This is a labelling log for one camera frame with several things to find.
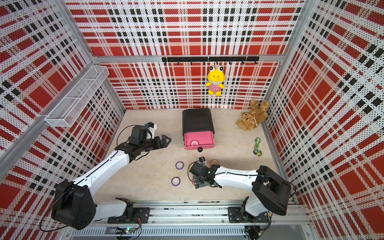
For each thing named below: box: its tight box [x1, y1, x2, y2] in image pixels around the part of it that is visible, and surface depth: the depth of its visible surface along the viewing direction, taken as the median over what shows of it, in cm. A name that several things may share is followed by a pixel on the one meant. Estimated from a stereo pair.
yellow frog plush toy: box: [206, 64, 225, 97], surface depth 95 cm
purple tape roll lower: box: [171, 176, 181, 187], surface depth 87 cm
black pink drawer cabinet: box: [182, 108, 216, 153], surface depth 90 cm
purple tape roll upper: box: [175, 161, 185, 171], surface depth 92 cm
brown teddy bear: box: [236, 99, 270, 132], surface depth 107 cm
